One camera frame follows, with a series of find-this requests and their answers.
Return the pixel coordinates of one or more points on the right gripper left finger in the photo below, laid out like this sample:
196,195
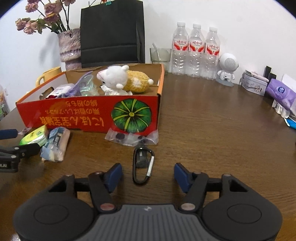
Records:
101,185

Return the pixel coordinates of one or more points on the purple tissue pack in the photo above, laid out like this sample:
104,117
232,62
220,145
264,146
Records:
282,94

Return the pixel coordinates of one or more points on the purple ceramic vase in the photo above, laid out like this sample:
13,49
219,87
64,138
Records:
70,49

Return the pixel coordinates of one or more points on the white orange plush toy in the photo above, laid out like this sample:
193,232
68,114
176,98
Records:
121,77

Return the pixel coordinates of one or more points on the black paper bag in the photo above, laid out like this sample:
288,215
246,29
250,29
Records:
112,33

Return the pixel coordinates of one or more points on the red fabric rose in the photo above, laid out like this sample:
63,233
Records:
52,95

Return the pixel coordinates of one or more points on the water bottle left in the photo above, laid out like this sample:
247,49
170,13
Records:
180,45

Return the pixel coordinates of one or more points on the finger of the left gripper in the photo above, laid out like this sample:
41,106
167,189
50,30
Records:
7,134
19,152

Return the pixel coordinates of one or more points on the white paper ball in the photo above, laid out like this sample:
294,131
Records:
112,92

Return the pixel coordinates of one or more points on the blue snack packet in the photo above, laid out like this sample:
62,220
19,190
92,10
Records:
55,148

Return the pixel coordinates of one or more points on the grey tin box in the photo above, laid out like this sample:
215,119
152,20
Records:
253,82

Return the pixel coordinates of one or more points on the water bottle middle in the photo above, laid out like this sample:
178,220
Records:
196,49

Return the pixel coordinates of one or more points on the purple cloth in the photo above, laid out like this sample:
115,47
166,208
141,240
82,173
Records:
68,90

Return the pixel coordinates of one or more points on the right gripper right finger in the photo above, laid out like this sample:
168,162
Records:
193,185

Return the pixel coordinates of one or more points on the green binder clip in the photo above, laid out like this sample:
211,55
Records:
108,2

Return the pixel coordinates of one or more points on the red cardboard box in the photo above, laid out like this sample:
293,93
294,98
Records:
138,113

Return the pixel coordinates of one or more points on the glass cup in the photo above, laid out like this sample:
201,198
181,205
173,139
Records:
160,56

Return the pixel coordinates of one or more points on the yellow mug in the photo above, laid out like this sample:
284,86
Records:
47,75

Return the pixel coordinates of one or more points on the black carabiner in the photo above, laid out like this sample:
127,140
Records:
143,157

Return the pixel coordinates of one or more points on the dried pink roses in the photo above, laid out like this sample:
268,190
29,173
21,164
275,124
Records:
53,15

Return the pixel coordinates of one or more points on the iridescent fabric rose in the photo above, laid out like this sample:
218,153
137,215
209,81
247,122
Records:
85,85

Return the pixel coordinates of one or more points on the water bottle right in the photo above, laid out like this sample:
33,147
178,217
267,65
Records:
211,54

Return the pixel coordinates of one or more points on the white robot figurine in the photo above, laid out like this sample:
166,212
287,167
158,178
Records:
228,65

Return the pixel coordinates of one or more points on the water bottle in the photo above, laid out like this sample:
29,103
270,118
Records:
180,45
211,54
196,49

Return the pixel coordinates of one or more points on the plastic bag black parts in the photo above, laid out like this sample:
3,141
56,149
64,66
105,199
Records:
132,139

